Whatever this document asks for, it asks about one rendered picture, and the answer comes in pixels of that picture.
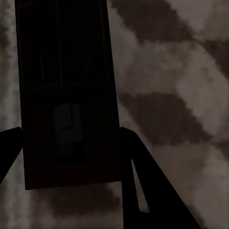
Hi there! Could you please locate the mousetrap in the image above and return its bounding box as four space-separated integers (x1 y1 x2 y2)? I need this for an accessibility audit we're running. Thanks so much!
15 0 122 190

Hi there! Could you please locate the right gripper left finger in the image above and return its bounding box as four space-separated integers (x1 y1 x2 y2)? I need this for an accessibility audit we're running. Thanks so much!
0 127 23 184

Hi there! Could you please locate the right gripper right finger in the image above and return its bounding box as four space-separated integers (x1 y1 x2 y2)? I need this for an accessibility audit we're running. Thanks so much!
120 127 201 229

